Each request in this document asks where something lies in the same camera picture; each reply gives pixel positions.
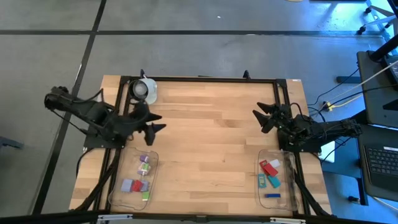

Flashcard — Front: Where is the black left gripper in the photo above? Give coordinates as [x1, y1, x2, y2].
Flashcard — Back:
[119, 101, 167, 146]

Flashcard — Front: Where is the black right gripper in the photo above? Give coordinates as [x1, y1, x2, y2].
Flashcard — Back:
[252, 101, 295, 134]

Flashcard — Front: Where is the small teal block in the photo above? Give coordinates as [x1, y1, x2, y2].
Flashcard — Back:
[267, 175, 282, 189]

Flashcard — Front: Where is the office chair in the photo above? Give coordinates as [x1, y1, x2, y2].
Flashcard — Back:
[356, 0, 398, 47]

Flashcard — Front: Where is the clear plastic bin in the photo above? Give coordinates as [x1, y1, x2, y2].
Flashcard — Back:
[254, 148, 300, 212]
[108, 147, 160, 212]

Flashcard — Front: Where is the black side desk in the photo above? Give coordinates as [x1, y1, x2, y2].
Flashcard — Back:
[317, 34, 398, 206]

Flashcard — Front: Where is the black laptop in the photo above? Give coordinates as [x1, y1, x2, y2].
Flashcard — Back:
[356, 123, 398, 200]

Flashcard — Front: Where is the black rig crossbar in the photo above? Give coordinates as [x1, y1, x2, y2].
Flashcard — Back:
[0, 210, 398, 224]

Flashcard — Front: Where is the grey floor stand foot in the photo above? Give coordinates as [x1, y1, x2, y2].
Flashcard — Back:
[0, 136, 25, 150]

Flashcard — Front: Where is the yellow floor cable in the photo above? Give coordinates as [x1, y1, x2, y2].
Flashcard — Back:
[323, 93, 364, 112]

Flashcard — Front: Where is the black table frame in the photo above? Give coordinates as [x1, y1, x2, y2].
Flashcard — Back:
[105, 75, 312, 218]

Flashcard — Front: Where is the black frame strut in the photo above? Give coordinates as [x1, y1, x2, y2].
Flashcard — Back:
[294, 170, 330, 217]
[73, 149, 121, 212]

